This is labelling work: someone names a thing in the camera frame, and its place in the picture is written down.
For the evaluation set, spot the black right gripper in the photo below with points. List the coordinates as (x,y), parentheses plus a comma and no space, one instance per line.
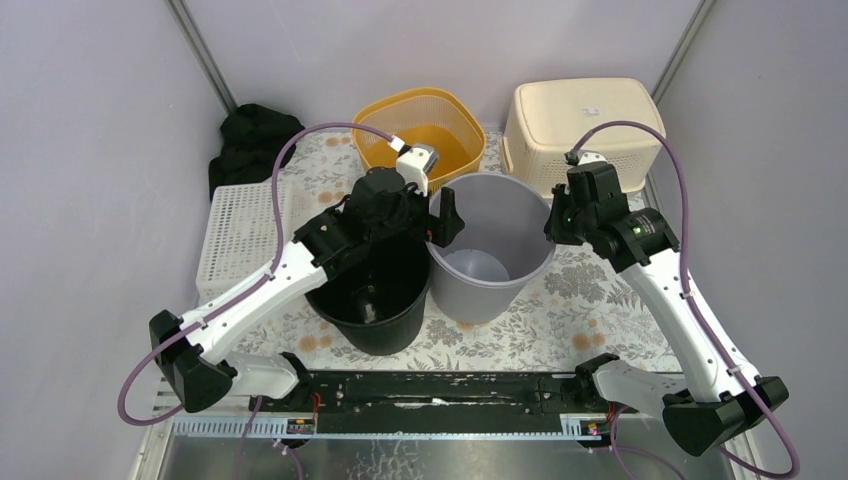
(552,228)

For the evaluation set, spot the black bin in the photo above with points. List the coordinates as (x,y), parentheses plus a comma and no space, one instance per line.
(378,305)

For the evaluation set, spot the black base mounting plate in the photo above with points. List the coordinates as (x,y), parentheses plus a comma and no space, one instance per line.
(441,403)

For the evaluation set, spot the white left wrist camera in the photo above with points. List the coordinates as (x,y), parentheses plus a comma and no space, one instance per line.
(414,162)

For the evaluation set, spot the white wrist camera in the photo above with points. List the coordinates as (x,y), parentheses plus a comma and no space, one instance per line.
(577,158)
(414,162)

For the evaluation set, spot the grey bin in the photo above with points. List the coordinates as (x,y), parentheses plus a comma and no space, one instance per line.
(500,250)

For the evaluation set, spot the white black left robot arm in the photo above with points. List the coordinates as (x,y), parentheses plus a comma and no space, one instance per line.
(195,351)

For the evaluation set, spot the white perforated plastic basket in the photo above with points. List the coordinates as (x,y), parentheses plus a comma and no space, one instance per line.
(241,232)

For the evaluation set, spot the black crumpled cloth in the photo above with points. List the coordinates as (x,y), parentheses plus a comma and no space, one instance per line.
(252,135)

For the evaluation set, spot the cream large plastic basket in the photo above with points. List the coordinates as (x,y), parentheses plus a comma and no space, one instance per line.
(547,118)

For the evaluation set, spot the floral patterned table mat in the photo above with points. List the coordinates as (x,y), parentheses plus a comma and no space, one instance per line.
(576,309)

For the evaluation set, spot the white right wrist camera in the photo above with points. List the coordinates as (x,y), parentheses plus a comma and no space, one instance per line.
(577,158)

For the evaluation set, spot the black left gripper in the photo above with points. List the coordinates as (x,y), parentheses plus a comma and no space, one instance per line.
(427,220)

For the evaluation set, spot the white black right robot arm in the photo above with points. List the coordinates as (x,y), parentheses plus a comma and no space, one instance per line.
(715,400)

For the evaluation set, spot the yellow perforated waste bin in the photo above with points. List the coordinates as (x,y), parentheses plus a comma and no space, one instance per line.
(436,118)

